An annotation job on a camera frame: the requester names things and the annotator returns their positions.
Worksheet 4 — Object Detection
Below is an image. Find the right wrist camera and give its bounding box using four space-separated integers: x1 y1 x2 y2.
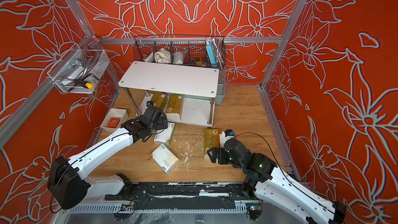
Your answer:
223 129 235 140

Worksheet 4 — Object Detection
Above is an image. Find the white cloth roll in basket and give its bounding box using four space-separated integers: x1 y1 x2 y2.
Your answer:
154 48 172 64

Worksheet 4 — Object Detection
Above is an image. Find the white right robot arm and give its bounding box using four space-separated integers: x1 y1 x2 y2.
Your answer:
206 138 347 224

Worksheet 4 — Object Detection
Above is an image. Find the red square block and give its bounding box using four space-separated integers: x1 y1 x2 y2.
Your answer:
106 117 121 129

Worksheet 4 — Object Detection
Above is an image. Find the gold tissue pack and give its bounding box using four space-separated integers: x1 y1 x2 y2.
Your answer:
166 94 183 121
151 92 168 110
204 129 220 160

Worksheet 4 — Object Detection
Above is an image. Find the clear plastic wall bin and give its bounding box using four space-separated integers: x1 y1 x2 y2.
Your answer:
47 45 109 94

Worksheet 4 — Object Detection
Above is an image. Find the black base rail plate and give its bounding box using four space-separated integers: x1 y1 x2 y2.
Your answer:
105 182 262 212

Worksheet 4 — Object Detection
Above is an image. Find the light blue box in basket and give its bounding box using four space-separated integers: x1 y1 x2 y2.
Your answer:
205 38 217 67

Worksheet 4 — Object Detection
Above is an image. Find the black wire basket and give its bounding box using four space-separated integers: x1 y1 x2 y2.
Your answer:
134 35 227 69

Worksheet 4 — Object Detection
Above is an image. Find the white two-tier shelf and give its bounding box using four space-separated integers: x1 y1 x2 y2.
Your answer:
118 62 220 127

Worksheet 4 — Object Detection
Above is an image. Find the yellow handled tool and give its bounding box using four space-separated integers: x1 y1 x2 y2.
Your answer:
74 79 94 89

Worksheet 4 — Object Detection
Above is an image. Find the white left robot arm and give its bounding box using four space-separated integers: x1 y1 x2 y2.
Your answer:
47 101 168 209

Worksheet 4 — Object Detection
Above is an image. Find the white tissue pack front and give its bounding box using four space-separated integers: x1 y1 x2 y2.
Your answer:
151 144 180 174

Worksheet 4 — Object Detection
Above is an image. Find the white square tray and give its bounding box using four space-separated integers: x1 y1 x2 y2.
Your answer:
100 108 128 132

